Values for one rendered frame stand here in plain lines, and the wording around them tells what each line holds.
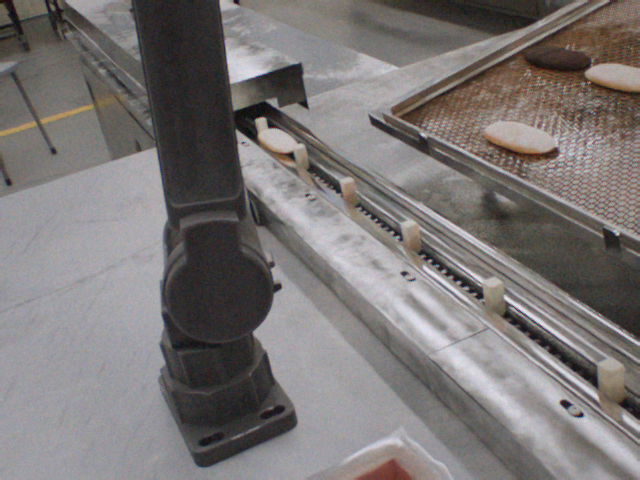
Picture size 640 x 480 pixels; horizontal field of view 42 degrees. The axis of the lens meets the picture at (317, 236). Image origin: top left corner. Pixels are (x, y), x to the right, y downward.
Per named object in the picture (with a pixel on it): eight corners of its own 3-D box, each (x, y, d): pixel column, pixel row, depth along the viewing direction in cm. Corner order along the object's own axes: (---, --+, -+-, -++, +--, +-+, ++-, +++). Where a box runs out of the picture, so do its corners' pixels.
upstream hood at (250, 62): (66, 21, 224) (55, -11, 220) (130, 4, 229) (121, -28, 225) (196, 147, 118) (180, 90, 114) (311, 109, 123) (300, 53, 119)
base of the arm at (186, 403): (160, 389, 73) (198, 471, 63) (133, 313, 70) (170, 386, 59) (250, 352, 76) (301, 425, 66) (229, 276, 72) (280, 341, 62)
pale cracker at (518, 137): (474, 137, 90) (472, 128, 90) (501, 121, 91) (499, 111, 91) (537, 160, 82) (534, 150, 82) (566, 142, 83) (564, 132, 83)
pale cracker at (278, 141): (252, 137, 116) (250, 130, 116) (277, 129, 117) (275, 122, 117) (278, 157, 108) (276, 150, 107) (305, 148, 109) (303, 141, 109)
